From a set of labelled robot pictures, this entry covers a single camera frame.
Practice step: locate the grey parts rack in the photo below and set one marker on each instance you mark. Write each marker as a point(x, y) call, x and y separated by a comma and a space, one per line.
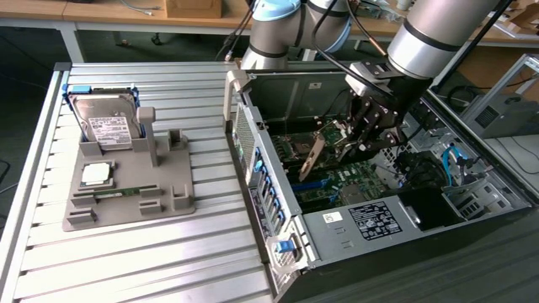
point(125, 208)

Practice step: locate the grey chipset heatsink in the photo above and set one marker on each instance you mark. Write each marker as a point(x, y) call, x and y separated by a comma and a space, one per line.
point(353, 193)

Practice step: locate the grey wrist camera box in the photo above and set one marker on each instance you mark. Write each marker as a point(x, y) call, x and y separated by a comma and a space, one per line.
point(365, 71)

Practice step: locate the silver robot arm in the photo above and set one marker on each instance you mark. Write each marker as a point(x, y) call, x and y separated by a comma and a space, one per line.
point(433, 31)

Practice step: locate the open socket cover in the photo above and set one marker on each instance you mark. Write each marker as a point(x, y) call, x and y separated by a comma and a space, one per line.
point(336, 132)

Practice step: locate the aluminium profile frame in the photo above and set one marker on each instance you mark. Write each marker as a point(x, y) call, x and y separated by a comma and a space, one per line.
point(519, 64)

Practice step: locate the brown cardboard box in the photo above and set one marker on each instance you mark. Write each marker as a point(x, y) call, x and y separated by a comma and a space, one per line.
point(193, 9)
point(525, 15)

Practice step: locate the green RAM stick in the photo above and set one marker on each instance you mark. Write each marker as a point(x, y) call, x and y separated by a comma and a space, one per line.
point(120, 192)

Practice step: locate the green motherboard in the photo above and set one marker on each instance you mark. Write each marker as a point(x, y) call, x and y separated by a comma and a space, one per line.
point(357, 176)

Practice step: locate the CPU socket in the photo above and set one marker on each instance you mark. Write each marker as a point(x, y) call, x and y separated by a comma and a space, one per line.
point(303, 145)

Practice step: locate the metal power supply unit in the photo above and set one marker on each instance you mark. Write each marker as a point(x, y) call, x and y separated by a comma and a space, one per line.
point(336, 233)

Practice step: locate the open PC case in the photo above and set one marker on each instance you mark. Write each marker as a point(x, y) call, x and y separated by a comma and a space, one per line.
point(285, 94)

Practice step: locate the black stand pole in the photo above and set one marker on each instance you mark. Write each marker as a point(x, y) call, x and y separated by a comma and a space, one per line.
point(456, 63)

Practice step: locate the green GPU with metal bracket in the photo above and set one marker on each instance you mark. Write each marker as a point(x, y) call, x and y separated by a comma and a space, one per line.
point(311, 158)

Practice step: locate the blue case latch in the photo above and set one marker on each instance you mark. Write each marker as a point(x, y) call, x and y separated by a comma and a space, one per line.
point(284, 247)

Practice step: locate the blue expansion slot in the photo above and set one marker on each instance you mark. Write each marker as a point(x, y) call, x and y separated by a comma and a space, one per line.
point(315, 186)

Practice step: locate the silver CPU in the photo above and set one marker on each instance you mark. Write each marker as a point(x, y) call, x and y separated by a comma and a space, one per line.
point(96, 174)

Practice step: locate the grey equipment box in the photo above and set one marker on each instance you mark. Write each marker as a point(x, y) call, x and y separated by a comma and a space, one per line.
point(504, 120)

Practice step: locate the wooden desk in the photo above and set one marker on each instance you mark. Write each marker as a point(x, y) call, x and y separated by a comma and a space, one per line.
point(84, 9)

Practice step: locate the white cup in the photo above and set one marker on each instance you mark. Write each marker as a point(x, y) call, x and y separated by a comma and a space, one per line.
point(404, 3)

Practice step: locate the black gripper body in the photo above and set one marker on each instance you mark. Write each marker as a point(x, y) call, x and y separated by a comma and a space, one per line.
point(409, 94)

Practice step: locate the hard disk in blue caddy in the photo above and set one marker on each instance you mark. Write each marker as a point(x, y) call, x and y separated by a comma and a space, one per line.
point(105, 123)

